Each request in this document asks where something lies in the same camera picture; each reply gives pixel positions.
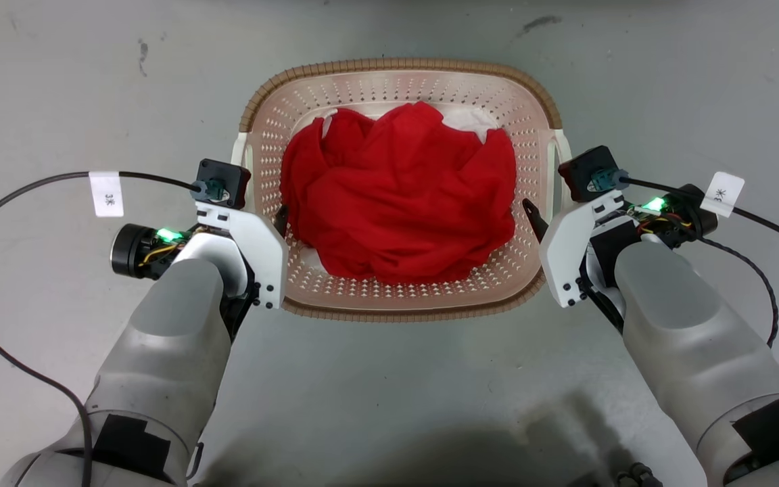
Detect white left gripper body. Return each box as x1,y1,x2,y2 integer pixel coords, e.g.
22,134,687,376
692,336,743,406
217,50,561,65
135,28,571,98
195,202,289,339

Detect black left camera cable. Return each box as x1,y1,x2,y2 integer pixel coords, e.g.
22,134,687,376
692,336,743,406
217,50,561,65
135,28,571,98
0,170,201,487

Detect red cloth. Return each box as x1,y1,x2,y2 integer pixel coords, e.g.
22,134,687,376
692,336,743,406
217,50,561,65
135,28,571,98
280,101,518,285

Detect black camera cable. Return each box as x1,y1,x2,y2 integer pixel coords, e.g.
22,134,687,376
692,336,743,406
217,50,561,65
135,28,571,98
0,170,201,487
623,175,779,262

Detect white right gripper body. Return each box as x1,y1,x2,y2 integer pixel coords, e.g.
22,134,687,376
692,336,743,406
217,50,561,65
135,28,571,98
539,190,638,333

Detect white cloth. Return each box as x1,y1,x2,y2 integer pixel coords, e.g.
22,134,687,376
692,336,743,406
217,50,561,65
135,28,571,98
300,101,506,274

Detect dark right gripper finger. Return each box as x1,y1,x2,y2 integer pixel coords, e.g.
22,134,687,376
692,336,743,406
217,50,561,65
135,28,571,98
521,198,550,244

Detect white cable tag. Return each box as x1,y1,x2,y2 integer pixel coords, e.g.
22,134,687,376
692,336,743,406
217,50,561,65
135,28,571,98
699,171,746,218
89,171,124,218

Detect white right cable tag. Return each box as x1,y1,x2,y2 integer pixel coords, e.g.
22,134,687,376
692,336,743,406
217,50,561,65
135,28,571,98
699,171,746,218

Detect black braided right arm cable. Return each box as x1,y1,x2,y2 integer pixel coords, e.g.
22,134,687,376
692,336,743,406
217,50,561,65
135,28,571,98
694,233,779,348

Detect black right camera cable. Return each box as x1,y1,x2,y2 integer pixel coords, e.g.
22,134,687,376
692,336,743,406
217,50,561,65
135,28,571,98
623,175,779,262

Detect white left cable tag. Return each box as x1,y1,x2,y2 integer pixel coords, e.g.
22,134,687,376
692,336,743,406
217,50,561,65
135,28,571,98
89,171,124,218

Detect pink perforated laundry basket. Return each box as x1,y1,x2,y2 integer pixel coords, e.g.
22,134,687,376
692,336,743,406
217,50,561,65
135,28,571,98
231,57,574,323

